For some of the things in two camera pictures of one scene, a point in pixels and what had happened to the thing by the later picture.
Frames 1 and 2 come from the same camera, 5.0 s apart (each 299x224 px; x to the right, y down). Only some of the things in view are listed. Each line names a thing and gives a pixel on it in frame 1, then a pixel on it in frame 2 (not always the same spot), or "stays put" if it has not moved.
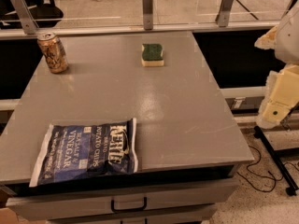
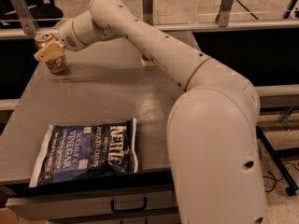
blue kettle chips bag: [74, 151] stays put
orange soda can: [53, 52] stays put
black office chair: [46, 14] stays put
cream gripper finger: [281, 96] → [69, 39]
